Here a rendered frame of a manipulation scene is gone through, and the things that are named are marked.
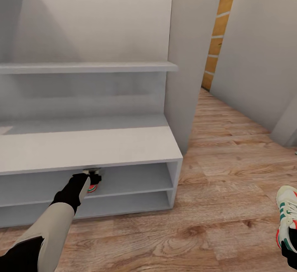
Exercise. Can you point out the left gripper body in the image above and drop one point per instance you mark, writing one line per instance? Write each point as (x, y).
(94, 179)

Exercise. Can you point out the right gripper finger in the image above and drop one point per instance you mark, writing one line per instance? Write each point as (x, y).
(284, 249)

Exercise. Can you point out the door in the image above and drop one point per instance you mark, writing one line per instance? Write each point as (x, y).
(216, 42)

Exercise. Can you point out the gym shoe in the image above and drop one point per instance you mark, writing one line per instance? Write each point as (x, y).
(92, 188)
(287, 203)

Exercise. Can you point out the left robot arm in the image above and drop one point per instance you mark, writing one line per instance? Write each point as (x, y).
(39, 248)

